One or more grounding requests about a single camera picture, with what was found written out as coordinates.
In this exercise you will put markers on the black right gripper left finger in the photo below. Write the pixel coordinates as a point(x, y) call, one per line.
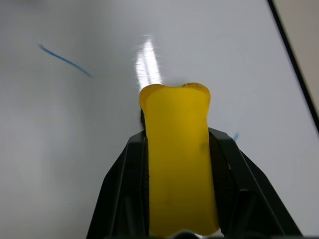
point(119, 189)

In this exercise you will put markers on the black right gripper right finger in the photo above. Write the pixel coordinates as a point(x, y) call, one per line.
point(246, 189)

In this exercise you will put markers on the yellow whiteboard eraser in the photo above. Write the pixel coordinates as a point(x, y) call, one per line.
point(178, 159)

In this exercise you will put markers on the white whiteboard with black frame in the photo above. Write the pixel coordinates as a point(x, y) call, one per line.
point(74, 124)

